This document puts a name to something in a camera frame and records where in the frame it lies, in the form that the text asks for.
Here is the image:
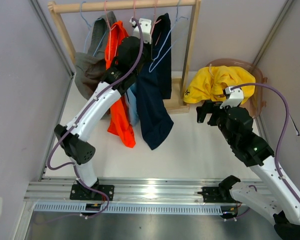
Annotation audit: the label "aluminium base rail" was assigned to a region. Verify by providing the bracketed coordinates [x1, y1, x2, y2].
[23, 177, 221, 205]

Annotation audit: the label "orange shorts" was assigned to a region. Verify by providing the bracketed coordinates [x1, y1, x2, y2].
[105, 21, 136, 148]

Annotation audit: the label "yellow shorts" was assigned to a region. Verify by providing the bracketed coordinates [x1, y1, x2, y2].
[183, 65, 256, 104]

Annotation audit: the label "grey shorts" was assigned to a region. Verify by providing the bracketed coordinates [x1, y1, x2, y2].
[74, 15, 108, 100]

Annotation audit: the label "slotted cable duct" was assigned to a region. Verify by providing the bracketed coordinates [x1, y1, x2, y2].
[34, 202, 223, 216]

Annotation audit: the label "translucent pink plastic basket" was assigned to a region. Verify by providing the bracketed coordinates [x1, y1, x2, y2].
[204, 57, 269, 120]

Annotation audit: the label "light blue shorts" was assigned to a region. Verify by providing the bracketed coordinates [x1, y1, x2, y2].
[125, 88, 139, 126]

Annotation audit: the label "blue wire hanger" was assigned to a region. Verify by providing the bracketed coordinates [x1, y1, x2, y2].
[148, 0, 190, 73]

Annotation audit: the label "navy blue shorts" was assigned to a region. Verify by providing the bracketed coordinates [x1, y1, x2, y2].
[136, 13, 174, 150]

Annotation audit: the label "pink hanger of navy shorts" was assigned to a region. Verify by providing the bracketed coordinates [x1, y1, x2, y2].
[150, 0, 160, 46]

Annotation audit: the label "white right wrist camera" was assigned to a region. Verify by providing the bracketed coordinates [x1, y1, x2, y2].
[220, 86, 244, 109]

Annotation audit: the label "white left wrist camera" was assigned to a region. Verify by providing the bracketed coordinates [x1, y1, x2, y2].
[129, 17, 152, 45]

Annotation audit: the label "wooden clothes rack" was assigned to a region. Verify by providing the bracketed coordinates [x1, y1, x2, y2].
[47, 0, 201, 114]

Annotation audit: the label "blue hanger of grey shorts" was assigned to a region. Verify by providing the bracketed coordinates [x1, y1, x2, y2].
[79, 1, 107, 56]

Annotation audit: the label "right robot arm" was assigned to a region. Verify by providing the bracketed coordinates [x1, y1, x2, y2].
[196, 100, 300, 240]

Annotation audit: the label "pink hanger of orange shorts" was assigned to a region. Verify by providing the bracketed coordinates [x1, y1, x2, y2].
[104, 0, 117, 69]

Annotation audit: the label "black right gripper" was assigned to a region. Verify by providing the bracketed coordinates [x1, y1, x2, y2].
[196, 99, 237, 146]

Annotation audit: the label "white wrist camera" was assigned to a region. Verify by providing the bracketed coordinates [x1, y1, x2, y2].
[129, 17, 152, 45]
[220, 86, 244, 109]

